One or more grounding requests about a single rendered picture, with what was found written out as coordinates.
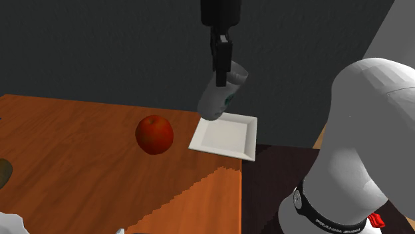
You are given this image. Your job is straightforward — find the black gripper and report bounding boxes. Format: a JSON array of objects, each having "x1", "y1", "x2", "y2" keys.
[{"x1": 200, "y1": 0, "x2": 243, "y2": 88}]

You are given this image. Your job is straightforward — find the white paper cup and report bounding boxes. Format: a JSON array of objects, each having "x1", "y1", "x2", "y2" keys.
[{"x1": 197, "y1": 60, "x2": 250, "y2": 122}]

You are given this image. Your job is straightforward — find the white square plate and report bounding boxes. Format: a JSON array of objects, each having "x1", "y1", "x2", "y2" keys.
[{"x1": 188, "y1": 112, "x2": 258, "y2": 162}]

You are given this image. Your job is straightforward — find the red apple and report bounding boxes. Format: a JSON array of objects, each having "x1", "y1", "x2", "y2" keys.
[{"x1": 134, "y1": 114, "x2": 174, "y2": 156}]

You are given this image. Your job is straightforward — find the dark robot stand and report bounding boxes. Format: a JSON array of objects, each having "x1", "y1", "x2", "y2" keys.
[{"x1": 241, "y1": 144, "x2": 415, "y2": 234}]

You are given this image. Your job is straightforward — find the olive green round object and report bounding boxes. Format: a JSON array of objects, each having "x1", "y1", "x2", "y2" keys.
[{"x1": 0, "y1": 158, "x2": 14, "y2": 190}]

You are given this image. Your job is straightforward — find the white angular object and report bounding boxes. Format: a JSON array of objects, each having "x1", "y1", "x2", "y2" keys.
[{"x1": 0, "y1": 211, "x2": 31, "y2": 234}]

